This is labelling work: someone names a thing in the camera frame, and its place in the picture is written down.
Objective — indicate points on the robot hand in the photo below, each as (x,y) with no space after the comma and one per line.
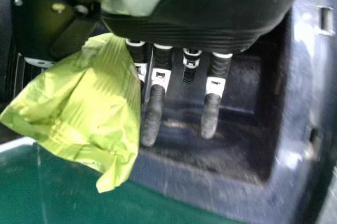
(200,10)

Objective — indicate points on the yellow-green biscuit packet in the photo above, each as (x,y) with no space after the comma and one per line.
(87,110)

